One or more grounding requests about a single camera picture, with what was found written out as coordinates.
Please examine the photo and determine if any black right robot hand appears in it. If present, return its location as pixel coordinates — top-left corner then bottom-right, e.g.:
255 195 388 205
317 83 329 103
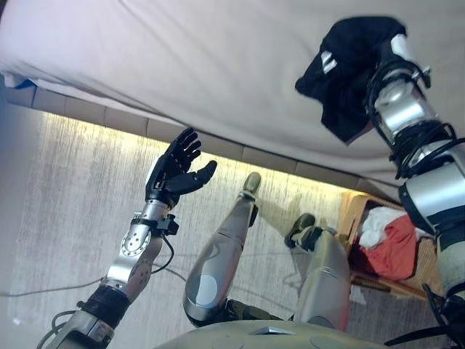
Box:
365 32 433 95

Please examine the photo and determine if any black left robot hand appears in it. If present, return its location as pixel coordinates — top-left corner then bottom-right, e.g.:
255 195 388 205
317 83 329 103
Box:
145 127 218 210

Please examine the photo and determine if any black garment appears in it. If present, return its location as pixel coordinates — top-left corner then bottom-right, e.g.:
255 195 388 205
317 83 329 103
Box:
294 15 408 143

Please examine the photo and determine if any white garment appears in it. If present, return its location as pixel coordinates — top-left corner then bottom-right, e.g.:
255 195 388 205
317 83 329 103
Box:
358 206 404 250

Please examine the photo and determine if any orange garment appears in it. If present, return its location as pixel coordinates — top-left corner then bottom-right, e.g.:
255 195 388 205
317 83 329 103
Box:
357 214 419 281

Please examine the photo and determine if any bed with grey cover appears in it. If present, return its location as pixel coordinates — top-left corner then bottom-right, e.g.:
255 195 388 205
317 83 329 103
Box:
0 0 465 190

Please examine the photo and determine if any woven wicker basket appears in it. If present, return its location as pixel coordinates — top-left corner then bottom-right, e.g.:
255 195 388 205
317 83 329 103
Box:
339 192 446 301

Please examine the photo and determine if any grey left robot leg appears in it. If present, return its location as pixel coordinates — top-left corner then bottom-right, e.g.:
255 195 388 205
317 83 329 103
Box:
182 172 263 326

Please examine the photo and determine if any grey robot leg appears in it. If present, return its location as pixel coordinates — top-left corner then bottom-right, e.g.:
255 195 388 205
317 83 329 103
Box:
284 212 352 332
182 172 263 326

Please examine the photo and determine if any grey streaked rug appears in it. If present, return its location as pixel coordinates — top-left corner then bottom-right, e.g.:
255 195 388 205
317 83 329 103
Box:
0 105 465 349

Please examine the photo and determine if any grey right robot leg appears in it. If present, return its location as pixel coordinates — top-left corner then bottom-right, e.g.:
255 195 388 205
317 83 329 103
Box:
284 212 352 332

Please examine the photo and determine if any grey robot torso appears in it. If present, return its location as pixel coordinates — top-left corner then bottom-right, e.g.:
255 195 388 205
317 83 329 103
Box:
155 297 429 349

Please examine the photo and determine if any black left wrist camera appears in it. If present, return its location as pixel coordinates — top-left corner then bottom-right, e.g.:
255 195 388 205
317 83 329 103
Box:
156 214 179 236

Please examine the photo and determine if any beige padded bed frame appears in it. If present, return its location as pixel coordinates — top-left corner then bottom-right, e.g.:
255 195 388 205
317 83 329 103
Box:
3 85 404 199

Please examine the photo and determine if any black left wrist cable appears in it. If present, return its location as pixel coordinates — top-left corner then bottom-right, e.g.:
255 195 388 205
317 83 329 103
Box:
150 234 174 274

